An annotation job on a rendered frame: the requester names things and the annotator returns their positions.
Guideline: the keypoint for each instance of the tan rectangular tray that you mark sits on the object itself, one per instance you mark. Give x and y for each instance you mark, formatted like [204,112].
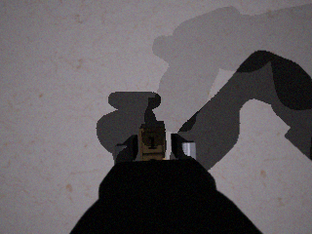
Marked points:
[141,130]

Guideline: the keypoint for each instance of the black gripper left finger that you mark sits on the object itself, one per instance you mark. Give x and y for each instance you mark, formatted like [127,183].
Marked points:
[127,151]

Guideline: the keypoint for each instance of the tan cube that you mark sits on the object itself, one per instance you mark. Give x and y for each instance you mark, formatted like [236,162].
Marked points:
[151,142]
[152,156]

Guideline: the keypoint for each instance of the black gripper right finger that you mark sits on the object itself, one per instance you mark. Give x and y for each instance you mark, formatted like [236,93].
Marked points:
[182,148]

